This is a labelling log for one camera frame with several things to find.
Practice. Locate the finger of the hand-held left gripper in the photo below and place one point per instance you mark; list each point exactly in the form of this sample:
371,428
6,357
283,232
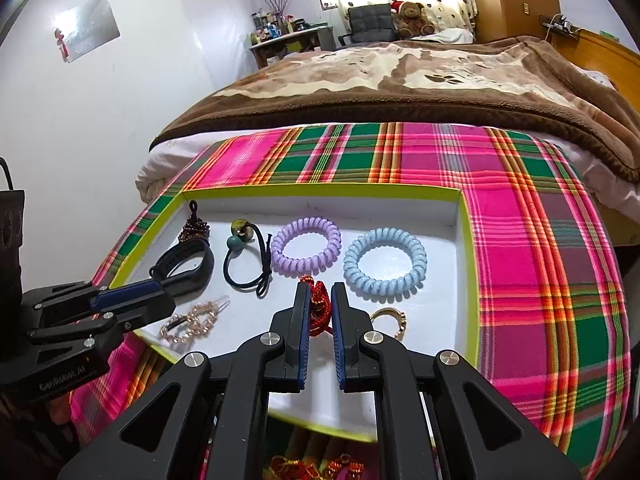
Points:
145,310
125,292

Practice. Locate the dark grey chair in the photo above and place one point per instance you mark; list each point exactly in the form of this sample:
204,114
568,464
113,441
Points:
370,22

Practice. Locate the person's left hand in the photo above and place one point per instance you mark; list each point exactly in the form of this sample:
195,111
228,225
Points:
60,412

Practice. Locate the yellow-green cardboard box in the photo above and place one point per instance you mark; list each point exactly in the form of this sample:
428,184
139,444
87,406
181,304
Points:
400,210

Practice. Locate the gold pearl hair clip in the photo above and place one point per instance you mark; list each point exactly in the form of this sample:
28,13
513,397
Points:
192,322

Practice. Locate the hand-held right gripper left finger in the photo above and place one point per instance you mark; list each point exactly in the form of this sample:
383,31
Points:
305,320

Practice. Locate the white pillow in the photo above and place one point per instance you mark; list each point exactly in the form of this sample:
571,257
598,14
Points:
452,35

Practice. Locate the red wall ornament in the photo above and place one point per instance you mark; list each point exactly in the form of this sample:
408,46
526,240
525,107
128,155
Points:
62,45

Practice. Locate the wooden headboard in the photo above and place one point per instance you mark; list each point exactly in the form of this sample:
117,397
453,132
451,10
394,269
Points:
600,50

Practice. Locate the brown patterned blanket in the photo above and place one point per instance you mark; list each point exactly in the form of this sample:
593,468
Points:
450,90

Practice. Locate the red gold knot ornament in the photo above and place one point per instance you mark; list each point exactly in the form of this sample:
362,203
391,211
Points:
345,467
292,467

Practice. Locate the black wristband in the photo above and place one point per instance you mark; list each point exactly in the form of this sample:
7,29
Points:
195,255

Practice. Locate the wooden desk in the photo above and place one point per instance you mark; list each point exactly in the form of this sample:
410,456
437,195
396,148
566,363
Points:
295,40

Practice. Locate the bottles on desk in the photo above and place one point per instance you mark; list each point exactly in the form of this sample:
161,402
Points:
272,30

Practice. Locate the brown teddy bear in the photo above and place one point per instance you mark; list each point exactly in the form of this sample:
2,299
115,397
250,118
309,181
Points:
412,17

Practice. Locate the brown beaded ornament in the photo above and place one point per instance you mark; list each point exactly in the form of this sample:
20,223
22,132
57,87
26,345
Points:
196,227

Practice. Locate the silver wall sheet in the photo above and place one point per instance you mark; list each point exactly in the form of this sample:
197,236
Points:
92,27

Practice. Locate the power strip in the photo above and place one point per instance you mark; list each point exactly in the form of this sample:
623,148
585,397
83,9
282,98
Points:
557,24

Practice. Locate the pink green plaid blanket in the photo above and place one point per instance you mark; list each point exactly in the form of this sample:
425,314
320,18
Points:
525,260

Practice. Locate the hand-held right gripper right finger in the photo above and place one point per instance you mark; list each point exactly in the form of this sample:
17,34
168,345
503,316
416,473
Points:
339,320

